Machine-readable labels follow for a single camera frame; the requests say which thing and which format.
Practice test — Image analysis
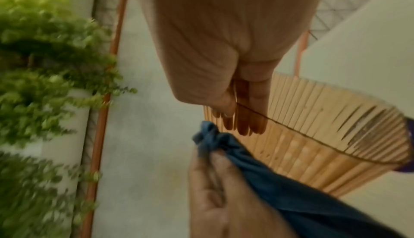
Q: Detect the orange ribbed plastic box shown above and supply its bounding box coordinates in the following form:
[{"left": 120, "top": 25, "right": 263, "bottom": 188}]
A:
[{"left": 203, "top": 71, "right": 413, "bottom": 198}]

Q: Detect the purple round sticker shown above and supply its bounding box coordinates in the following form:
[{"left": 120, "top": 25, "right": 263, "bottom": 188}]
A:
[{"left": 392, "top": 118, "right": 414, "bottom": 174}]

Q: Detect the person's right hand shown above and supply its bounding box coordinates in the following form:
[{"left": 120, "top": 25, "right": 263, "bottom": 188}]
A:
[{"left": 130, "top": 0, "right": 329, "bottom": 137}]

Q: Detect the person's left hand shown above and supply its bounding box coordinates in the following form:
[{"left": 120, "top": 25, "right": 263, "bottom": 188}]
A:
[{"left": 188, "top": 151, "right": 298, "bottom": 238}]

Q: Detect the green leafy plant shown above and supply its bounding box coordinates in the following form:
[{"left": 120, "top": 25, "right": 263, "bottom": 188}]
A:
[{"left": 0, "top": 0, "right": 138, "bottom": 238}]

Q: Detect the blue cloth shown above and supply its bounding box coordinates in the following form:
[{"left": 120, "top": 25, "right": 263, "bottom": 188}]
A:
[{"left": 192, "top": 120, "right": 405, "bottom": 238}]

